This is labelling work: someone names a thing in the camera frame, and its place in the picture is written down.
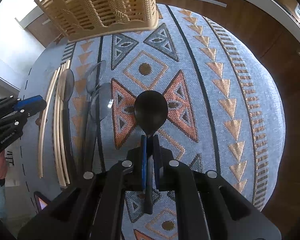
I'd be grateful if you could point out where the wooden chopstick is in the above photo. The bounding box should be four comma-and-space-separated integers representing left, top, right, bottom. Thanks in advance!
57, 77, 70, 185
38, 67, 61, 179
52, 62, 67, 186

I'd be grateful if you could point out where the black plastic spoon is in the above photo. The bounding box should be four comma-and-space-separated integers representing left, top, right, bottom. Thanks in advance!
134, 90, 168, 215

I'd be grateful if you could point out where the person's left hand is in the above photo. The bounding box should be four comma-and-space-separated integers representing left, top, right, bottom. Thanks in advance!
0, 151, 8, 180

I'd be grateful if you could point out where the steel spoon lower middle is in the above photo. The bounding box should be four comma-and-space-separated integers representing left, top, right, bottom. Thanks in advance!
83, 82, 113, 173

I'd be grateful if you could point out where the steel spoon upper middle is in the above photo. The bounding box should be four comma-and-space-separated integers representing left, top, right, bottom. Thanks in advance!
79, 60, 106, 173

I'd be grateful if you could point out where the blue patterned round mat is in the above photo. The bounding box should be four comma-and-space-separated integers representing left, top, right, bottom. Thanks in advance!
18, 4, 285, 239

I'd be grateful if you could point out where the smartphone with lit screen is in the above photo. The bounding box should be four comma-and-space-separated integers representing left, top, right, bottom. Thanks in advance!
33, 191, 51, 212

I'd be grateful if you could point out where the beige plastic utensil basket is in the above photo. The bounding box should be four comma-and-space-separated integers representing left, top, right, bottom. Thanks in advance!
34, 0, 159, 42

